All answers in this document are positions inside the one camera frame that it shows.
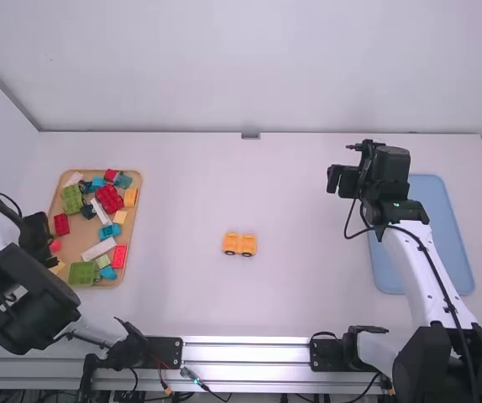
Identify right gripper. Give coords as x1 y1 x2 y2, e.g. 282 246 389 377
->
337 165 367 199

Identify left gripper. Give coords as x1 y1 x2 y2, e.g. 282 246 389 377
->
18 212 60 270

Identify yellow toy car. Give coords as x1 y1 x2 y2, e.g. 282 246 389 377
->
222 231 259 259

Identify large green toy brick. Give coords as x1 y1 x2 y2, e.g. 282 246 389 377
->
67 260 101 288
60 184 85 217

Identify tan tray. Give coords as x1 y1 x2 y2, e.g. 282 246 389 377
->
46 168 143 290

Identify short white toy brick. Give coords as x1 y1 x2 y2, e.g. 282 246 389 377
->
62 171 85 189

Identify long white toy brick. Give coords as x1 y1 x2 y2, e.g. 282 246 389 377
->
90 197 113 227
80 236 118 262

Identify large red toy brick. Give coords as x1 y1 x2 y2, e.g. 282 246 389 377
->
94 184 125 215

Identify silver rails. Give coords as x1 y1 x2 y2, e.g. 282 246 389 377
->
0 333 482 398

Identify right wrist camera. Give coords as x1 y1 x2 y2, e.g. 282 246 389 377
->
326 164 343 195

